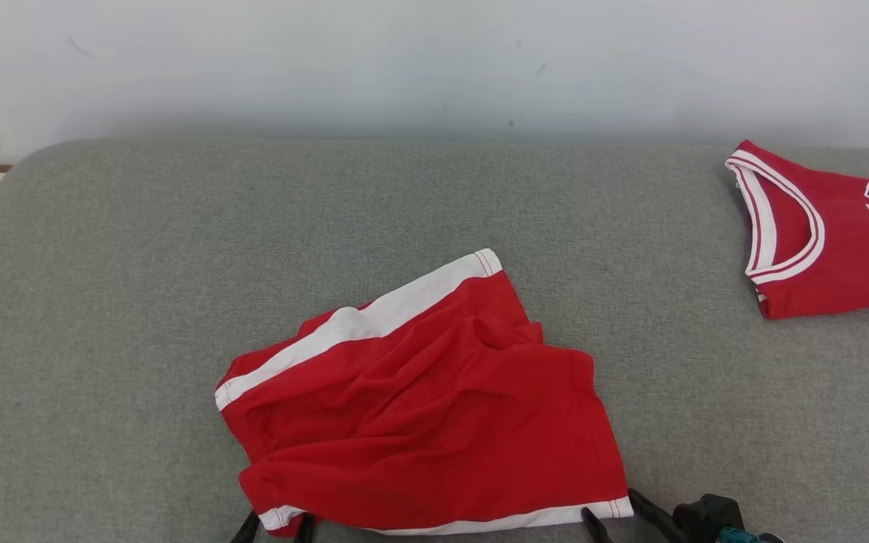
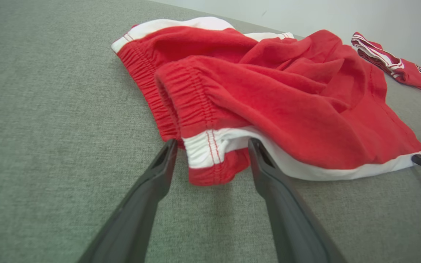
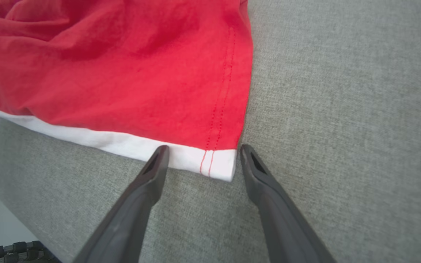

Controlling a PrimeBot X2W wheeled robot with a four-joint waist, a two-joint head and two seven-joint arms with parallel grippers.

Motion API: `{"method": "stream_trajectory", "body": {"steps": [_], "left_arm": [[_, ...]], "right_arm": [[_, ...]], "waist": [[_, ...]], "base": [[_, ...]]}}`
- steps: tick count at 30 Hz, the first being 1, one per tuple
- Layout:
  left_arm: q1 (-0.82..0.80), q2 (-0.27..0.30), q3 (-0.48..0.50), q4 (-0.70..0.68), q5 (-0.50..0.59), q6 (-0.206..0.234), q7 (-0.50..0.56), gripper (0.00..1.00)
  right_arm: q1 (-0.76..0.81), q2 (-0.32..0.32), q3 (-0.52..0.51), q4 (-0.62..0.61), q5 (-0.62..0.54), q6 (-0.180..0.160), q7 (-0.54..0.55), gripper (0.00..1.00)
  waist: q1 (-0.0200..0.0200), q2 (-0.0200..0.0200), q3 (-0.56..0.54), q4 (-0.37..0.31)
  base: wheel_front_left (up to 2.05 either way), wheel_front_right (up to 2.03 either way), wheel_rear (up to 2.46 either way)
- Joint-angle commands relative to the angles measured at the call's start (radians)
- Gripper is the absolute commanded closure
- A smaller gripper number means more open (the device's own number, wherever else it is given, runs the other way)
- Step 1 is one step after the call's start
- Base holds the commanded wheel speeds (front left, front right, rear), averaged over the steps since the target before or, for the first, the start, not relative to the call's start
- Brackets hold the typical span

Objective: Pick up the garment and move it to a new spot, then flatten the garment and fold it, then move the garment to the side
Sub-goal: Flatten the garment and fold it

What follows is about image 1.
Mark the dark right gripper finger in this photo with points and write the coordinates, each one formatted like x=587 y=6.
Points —
x=661 y=524
x=598 y=529

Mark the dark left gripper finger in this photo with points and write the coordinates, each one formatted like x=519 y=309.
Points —
x=247 y=529
x=304 y=530

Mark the red shorts white stripe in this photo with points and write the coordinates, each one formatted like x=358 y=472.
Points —
x=419 y=422

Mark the red Bulls shirt white sleeves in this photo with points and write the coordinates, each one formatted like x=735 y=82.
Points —
x=842 y=249

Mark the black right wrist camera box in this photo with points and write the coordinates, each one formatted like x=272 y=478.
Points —
x=706 y=516

